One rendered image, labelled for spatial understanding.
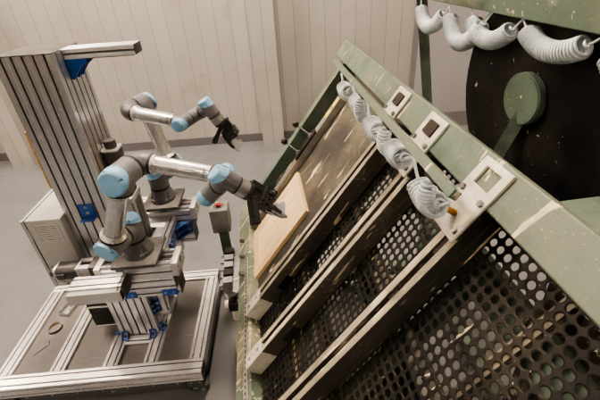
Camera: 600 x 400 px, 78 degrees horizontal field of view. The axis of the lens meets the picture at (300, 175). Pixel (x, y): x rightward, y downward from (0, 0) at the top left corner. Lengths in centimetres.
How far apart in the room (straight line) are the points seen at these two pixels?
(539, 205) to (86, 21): 534
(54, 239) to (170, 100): 350
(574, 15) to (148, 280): 206
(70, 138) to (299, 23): 365
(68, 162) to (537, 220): 191
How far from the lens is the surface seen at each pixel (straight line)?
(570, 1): 132
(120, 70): 560
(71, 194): 222
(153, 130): 242
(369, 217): 122
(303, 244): 153
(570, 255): 76
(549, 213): 80
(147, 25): 535
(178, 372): 259
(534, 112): 143
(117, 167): 162
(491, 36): 156
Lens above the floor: 231
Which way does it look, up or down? 30 degrees down
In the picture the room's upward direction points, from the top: 4 degrees counter-clockwise
